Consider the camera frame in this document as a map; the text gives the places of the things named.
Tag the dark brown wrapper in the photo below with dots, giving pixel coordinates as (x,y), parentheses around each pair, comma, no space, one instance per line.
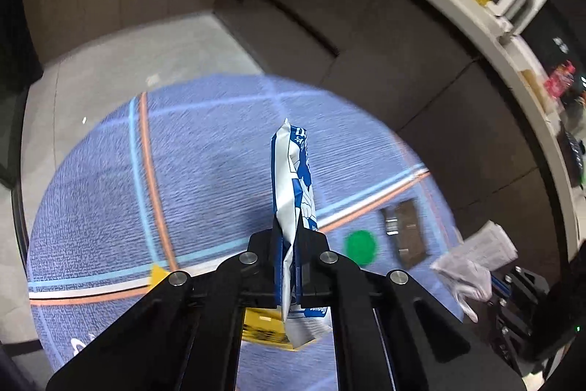
(407,230)

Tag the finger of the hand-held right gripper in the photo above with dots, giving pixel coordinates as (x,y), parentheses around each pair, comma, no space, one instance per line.
(522,283)

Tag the yellow packet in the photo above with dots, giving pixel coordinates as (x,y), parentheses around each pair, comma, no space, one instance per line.
(261,327)

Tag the white paper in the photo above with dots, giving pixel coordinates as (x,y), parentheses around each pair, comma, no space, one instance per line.
(485,249)

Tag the green round cap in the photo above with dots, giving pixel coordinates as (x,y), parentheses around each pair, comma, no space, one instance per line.
(361,246)

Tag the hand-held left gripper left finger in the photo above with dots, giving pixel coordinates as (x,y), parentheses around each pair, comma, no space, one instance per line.
(276,276)

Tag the black framed glass door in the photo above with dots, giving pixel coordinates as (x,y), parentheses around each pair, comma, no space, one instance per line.
(13,52)

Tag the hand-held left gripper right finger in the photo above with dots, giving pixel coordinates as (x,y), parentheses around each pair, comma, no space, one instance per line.
(298,281)

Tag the brown base cabinets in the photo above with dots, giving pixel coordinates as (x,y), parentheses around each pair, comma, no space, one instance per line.
(366,29)

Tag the yellow paper scrap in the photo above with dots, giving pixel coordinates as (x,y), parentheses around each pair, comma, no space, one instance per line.
(158,275)

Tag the blue and white packet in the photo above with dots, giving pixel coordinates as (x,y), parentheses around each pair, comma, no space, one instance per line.
(293,189)

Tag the pink patterned packet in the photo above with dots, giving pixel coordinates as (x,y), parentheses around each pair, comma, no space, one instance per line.
(561,79)

